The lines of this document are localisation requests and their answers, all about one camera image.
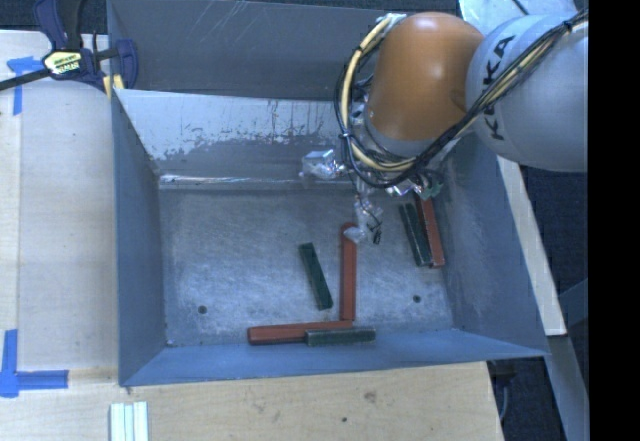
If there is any red-brown flat block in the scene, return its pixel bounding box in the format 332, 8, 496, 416
415, 196, 446, 269
246, 320, 354, 346
339, 222, 358, 322

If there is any dark green flat block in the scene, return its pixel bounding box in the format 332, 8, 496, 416
298, 242, 335, 312
397, 202, 432, 268
304, 326, 377, 348

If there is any grey metal bin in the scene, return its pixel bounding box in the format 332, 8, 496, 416
105, 0, 553, 388

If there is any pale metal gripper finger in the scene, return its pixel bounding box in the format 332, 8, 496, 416
298, 148, 347, 181
350, 195, 375, 246

